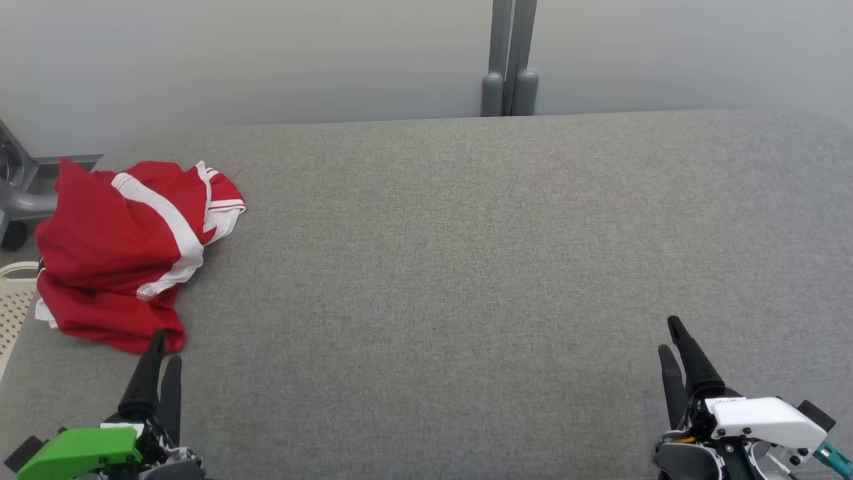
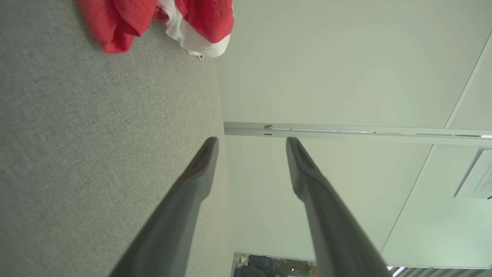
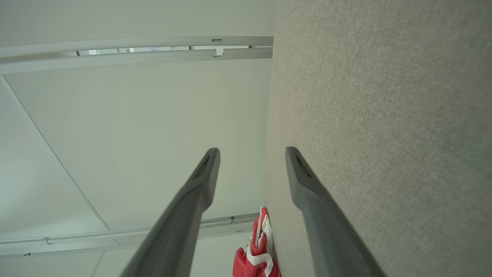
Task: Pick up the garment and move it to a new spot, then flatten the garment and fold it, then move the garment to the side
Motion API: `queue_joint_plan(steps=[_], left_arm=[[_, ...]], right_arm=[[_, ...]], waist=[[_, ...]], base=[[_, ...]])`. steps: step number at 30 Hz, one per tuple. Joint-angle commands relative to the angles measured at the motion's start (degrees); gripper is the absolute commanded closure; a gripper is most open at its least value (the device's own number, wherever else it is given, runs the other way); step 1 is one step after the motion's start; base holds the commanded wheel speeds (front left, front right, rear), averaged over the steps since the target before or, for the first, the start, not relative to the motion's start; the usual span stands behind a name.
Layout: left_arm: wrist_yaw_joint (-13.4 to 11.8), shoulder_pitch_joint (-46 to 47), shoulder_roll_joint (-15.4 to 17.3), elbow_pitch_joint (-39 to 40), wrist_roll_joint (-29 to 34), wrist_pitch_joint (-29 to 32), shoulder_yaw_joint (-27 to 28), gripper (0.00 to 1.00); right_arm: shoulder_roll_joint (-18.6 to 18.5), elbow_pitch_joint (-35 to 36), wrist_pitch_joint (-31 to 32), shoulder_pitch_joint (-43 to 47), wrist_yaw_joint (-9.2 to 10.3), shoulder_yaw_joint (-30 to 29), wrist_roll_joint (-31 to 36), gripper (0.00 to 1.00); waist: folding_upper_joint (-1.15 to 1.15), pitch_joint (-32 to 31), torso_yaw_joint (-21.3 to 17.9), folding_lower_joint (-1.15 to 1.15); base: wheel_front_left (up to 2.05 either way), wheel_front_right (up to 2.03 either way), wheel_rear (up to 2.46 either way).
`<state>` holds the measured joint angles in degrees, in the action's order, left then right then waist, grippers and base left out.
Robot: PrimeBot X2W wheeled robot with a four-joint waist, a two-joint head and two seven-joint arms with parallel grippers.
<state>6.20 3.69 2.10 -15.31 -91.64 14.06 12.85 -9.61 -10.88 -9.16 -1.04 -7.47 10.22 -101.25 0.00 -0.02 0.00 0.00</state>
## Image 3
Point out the grey metal frame post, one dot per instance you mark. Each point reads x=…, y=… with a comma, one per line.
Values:
x=115, y=61
x=115, y=42

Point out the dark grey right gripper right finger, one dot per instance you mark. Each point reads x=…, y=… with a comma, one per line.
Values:
x=326, y=231

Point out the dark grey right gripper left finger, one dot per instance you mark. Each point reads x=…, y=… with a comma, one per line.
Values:
x=180, y=223

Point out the red number 23 jersey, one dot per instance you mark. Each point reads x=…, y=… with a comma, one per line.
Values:
x=246, y=265

